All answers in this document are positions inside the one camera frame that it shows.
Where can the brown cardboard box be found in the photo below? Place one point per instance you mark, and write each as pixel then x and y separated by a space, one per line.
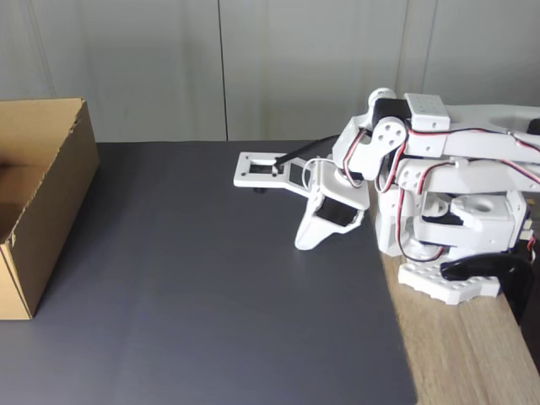
pixel 63 202

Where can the dark grey table mat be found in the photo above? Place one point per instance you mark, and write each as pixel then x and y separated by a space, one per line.
pixel 211 316

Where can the black table clamp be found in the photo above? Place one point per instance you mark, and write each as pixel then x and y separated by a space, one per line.
pixel 506 270

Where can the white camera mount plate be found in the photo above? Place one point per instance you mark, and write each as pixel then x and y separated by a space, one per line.
pixel 241 177

